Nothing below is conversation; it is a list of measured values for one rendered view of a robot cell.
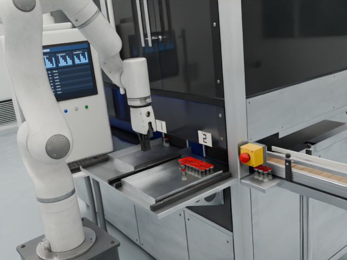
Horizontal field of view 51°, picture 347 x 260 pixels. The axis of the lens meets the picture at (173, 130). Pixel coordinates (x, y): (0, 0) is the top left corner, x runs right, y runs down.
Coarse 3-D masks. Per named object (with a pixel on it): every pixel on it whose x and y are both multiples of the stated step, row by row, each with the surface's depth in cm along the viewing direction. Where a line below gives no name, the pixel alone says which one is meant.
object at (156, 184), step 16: (176, 160) 170; (128, 176) 156; (144, 176) 160; (160, 176) 160; (176, 176) 159; (192, 176) 157; (208, 176) 148; (144, 192) 139; (160, 192) 145; (176, 192) 139
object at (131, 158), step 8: (152, 144) 202; (160, 144) 203; (120, 152) 190; (128, 152) 193; (136, 152) 195; (144, 152) 193; (152, 152) 192; (160, 152) 191; (168, 152) 189; (176, 152) 180; (184, 152) 183; (112, 160) 184; (120, 160) 176; (128, 160) 184; (136, 160) 183; (144, 160) 181; (152, 160) 172; (160, 160) 175; (128, 168) 171; (136, 168) 167
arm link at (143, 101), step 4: (148, 96) 127; (128, 100) 127; (132, 100) 126; (136, 100) 125; (140, 100) 125; (144, 100) 126; (148, 100) 126; (128, 104) 128; (132, 104) 126; (136, 104) 125; (140, 104) 126; (144, 104) 127
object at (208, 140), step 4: (200, 132) 162; (204, 132) 160; (200, 136) 163; (204, 136) 161; (208, 136) 159; (200, 140) 164; (204, 140) 161; (208, 140) 159; (204, 144) 162; (208, 144) 160
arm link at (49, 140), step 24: (0, 0) 90; (24, 0) 90; (24, 24) 92; (24, 48) 97; (24, 72) 99; (24, 96) 101; (48, 96) 103; (48, 120) 101; (48, 144) 100; (72, 144) 106
